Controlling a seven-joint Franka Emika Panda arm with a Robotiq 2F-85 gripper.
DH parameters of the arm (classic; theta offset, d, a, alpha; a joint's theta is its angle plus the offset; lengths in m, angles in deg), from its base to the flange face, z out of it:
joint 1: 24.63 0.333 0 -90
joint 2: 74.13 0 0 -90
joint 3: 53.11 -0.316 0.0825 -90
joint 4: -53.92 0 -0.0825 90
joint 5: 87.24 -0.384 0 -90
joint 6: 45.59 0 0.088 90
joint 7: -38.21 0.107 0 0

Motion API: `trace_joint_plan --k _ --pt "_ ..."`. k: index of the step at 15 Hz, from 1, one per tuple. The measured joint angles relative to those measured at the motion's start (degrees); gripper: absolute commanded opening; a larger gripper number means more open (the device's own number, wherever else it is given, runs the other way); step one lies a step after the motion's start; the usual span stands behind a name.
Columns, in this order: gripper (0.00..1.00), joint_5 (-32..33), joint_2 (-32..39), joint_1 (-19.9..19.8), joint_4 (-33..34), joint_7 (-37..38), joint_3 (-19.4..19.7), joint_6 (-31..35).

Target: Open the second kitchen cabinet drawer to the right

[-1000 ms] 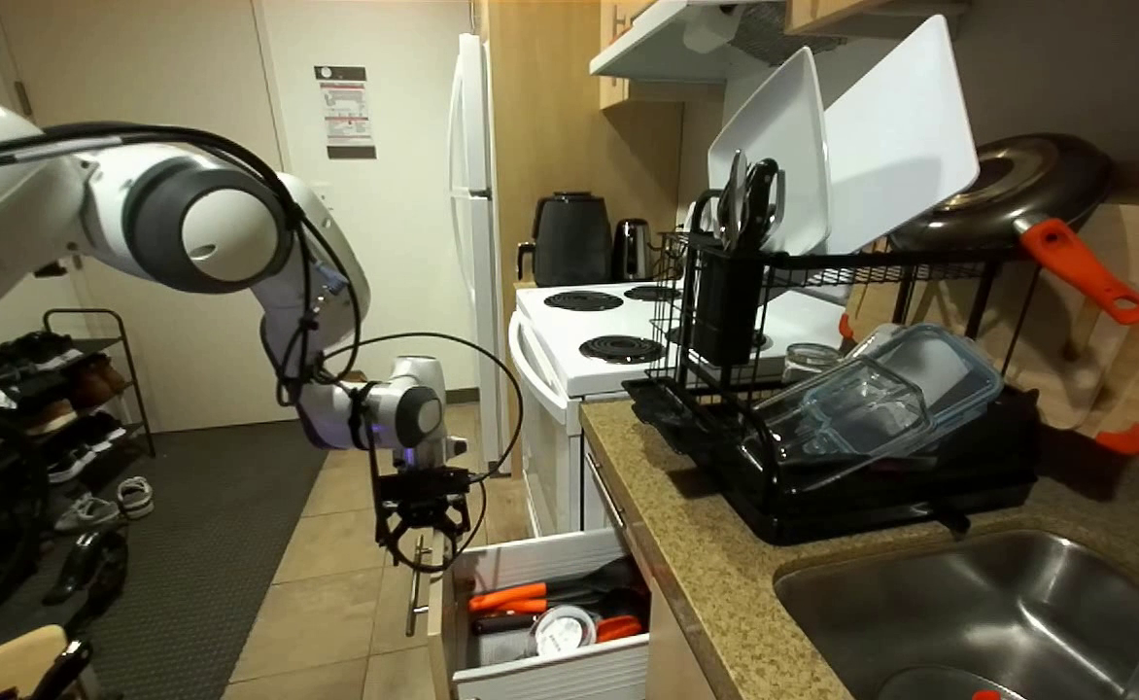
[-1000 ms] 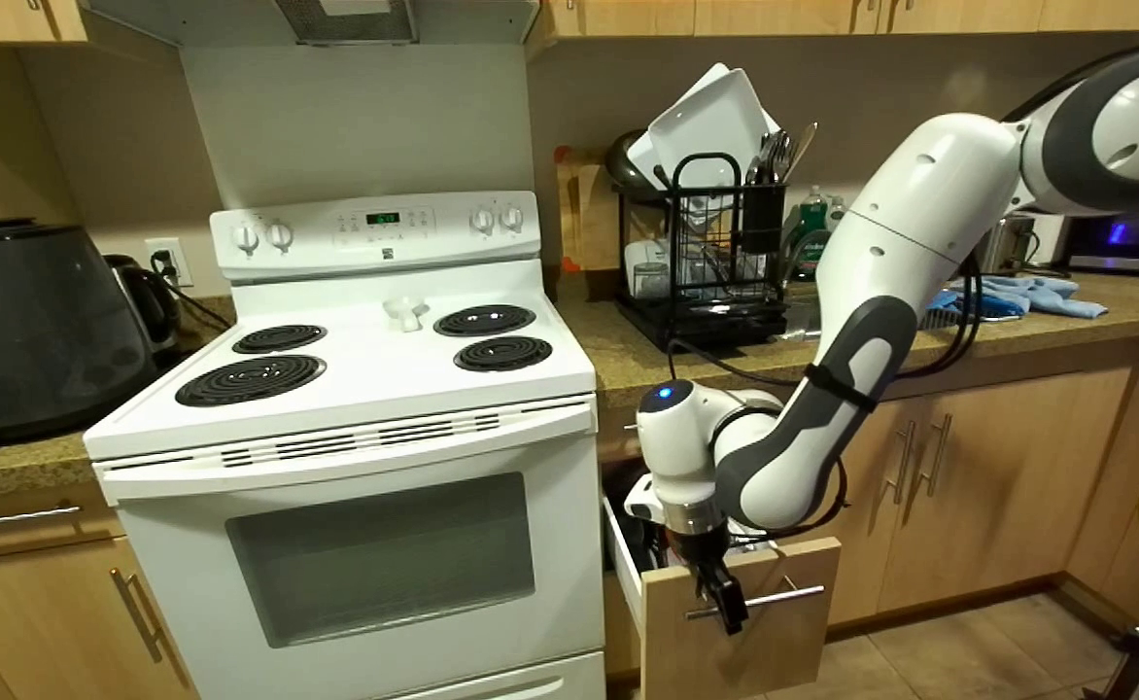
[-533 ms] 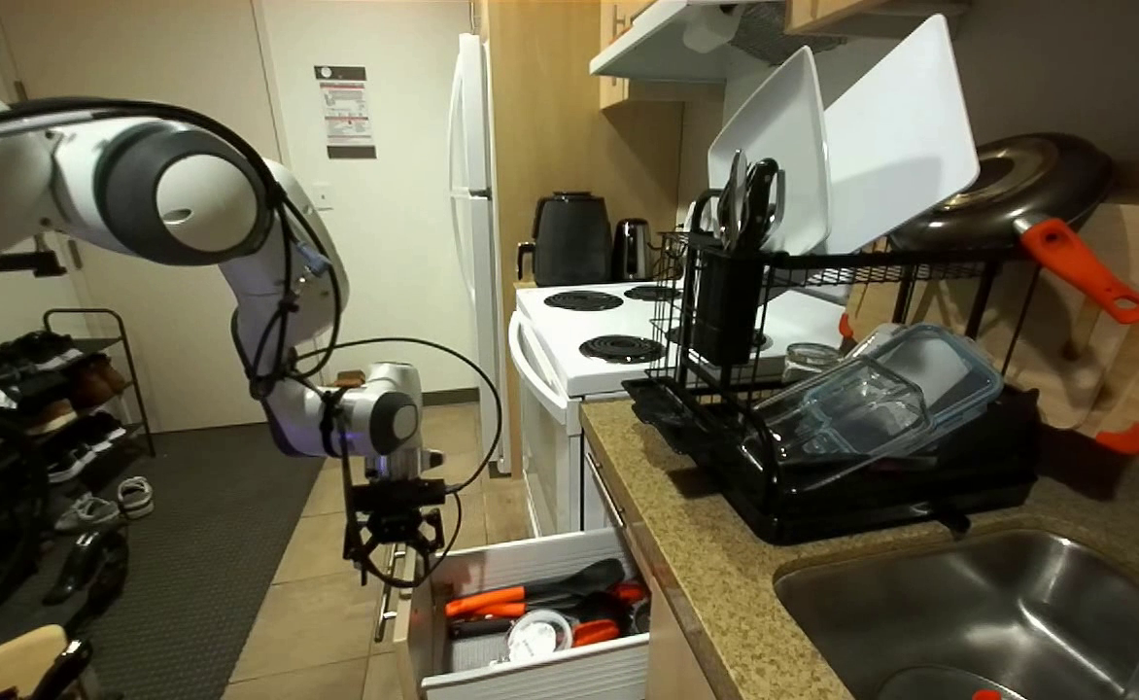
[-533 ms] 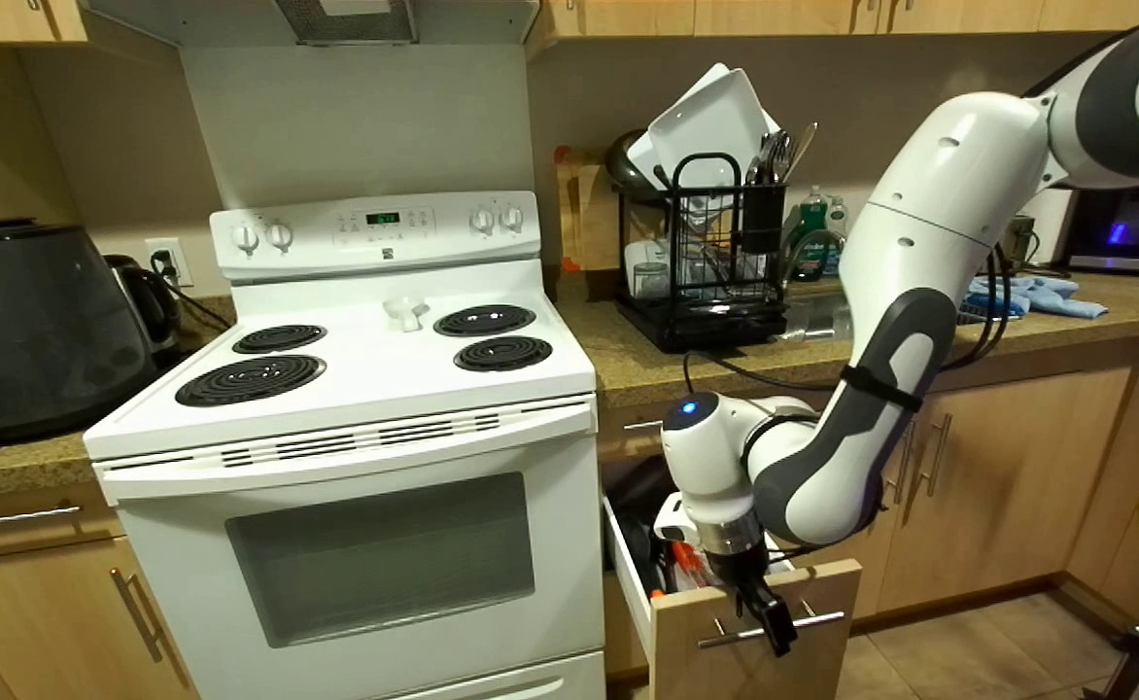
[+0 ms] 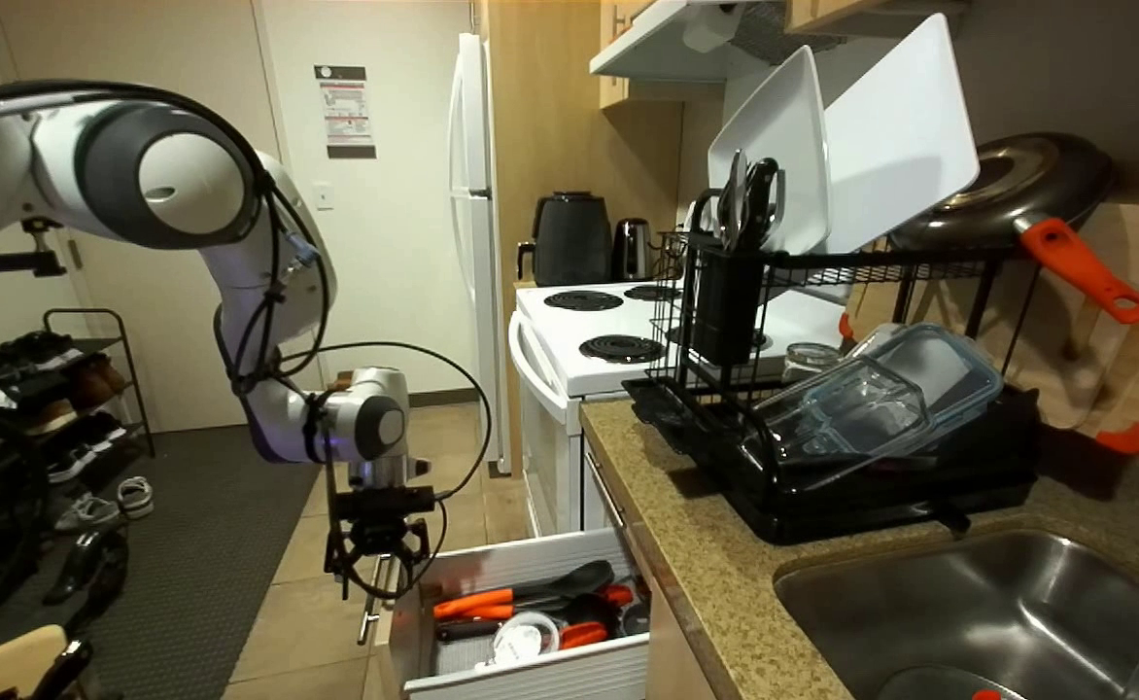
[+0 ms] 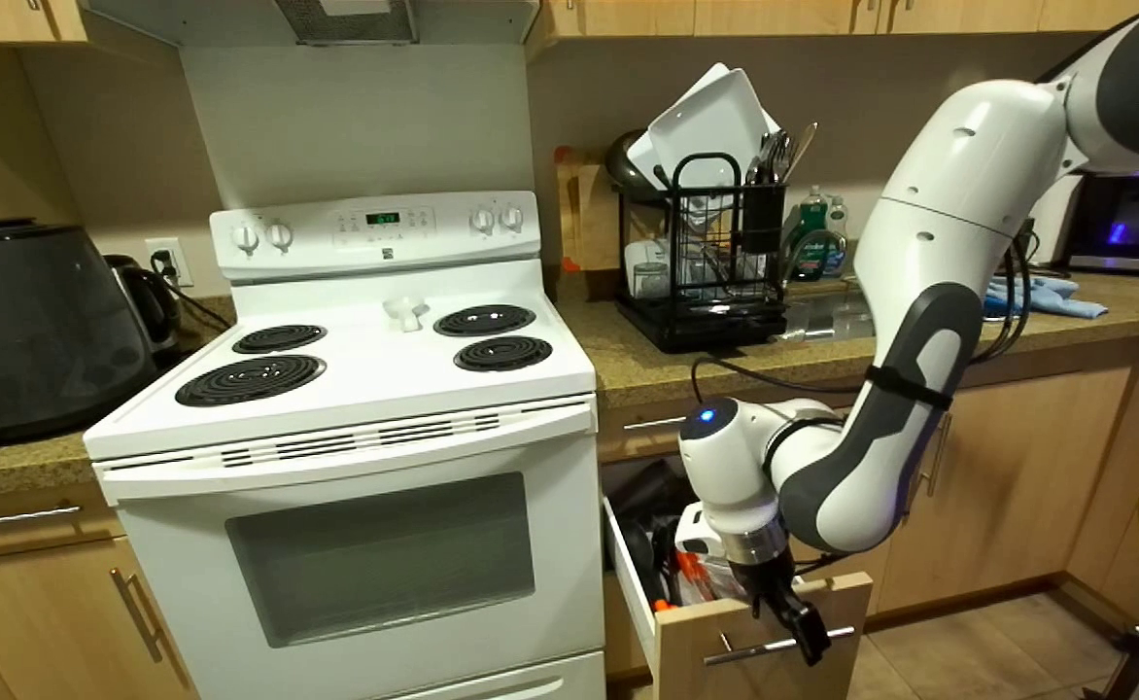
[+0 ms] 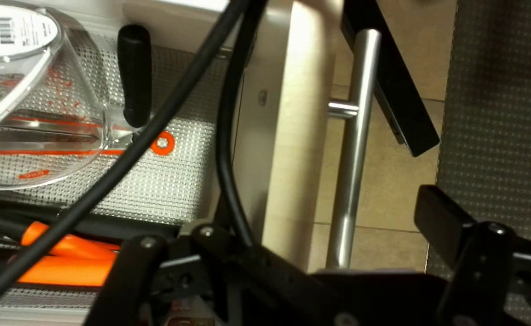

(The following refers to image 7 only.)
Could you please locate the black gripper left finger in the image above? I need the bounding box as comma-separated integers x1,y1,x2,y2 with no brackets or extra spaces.
82,222,341,326

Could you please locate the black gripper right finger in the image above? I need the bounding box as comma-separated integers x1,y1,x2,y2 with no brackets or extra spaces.
414,182,531,326

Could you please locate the wooden drawer with utensils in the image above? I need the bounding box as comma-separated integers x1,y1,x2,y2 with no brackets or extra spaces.
0,0,383,326

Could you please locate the grey mesh drawer liner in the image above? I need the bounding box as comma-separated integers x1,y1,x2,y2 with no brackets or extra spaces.
0,25,234,326

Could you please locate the thin orange ringed utensil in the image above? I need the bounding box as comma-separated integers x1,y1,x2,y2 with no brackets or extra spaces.
0,128,178,159

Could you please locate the dark grey floor mat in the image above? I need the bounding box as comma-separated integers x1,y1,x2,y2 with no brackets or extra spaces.
427,0,531,286

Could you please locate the black flat bar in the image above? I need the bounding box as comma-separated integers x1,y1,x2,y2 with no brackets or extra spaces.
340,0,443,159

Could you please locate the orange utensil handle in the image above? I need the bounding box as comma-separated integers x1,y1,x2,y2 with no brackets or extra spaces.
15,219,126,289

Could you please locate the black utensil handle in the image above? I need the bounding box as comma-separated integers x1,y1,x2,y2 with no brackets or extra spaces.
117,23,156,130

